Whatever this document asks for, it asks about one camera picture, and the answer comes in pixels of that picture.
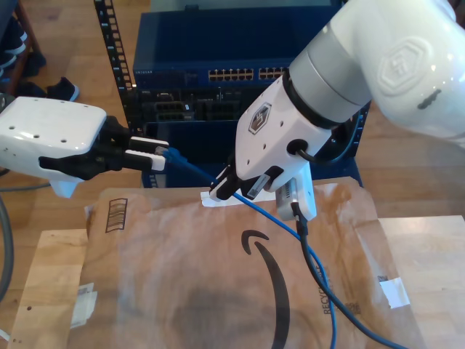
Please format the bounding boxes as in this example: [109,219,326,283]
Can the blue network cable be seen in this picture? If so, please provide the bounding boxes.
[155,145,339,349]

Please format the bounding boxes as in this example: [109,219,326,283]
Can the dark sneaker white sole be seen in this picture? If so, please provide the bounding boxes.
[16,81,47,98]
[0,16,28,55]
[46,76,80,103]

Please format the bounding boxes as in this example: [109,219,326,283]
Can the dark blue base box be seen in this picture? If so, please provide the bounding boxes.
[140,158,364,189]

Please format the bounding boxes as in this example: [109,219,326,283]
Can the black rack server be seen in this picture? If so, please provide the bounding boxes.
[136,86,272,123]

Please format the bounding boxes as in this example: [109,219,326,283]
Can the wooden shoe rack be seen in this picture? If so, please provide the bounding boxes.
[0,0,43,96]

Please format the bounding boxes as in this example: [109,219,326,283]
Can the brown paper mailer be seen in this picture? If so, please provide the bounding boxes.
[70,177,426,349]

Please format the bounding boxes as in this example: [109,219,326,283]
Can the grey flat panel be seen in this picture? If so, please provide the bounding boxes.
[150,0,344,15]

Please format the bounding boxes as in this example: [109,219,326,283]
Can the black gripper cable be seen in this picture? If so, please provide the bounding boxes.
[286,105,366,167]

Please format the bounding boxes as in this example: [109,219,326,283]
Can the dark grey camera cable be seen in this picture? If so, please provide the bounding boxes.
[0,180,52,193]

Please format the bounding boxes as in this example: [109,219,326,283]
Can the black server rack frame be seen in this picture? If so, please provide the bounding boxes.
[93,0,371,167]

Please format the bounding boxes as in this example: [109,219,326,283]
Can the blue network switch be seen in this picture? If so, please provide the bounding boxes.
[132,10,330,88]

